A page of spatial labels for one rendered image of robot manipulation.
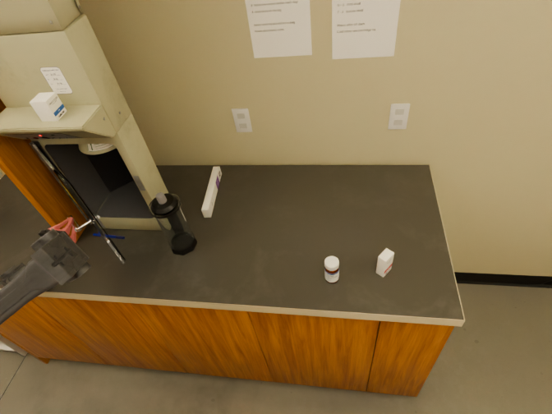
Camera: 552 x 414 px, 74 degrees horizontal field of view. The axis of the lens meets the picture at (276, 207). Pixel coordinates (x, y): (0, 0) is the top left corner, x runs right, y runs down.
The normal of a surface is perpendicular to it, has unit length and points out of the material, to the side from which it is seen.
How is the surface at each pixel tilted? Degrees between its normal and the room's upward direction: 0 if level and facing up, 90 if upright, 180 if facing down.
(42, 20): 90
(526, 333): 0
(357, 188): 0
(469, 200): 90
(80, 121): 0
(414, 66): 90
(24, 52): 90
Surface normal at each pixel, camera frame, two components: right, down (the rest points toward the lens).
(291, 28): -0.13, 0.73
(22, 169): 0.98, 0.02
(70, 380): -0.11, -0.68
